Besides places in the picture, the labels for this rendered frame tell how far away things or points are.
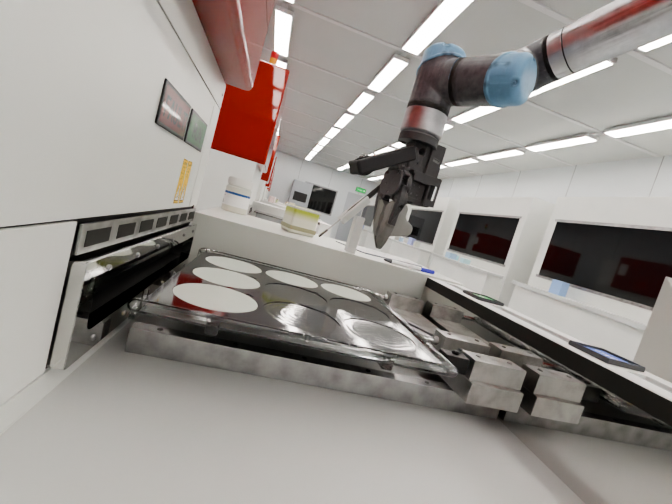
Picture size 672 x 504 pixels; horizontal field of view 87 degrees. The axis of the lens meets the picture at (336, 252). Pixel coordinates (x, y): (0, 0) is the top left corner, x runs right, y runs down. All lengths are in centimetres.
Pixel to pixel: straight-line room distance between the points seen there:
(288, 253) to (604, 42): 63
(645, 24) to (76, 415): 79
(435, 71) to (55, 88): 54
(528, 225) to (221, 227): 483
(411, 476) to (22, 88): 41
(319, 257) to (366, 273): 11
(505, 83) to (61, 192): 55
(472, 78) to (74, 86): 52
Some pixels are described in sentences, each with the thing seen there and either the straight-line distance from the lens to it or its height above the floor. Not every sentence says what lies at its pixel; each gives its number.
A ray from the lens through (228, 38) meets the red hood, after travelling 57.
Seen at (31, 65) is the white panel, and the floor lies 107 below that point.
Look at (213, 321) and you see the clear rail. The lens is 39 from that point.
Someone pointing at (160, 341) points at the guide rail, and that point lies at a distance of 47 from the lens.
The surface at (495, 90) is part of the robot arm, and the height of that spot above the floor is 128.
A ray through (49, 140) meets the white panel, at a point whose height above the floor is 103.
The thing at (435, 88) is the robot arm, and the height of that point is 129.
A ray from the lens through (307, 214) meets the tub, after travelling 90.
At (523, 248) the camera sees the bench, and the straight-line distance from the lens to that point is 533.
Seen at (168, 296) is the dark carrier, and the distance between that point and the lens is 43.
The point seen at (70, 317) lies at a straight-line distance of 37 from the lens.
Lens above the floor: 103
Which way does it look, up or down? 5 degrees down
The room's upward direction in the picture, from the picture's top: 16 degrees clockwise
